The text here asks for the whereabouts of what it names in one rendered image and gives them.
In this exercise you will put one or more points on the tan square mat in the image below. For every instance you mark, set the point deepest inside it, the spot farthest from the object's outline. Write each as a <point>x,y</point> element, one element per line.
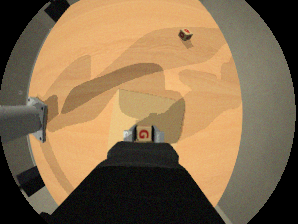
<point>133,108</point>

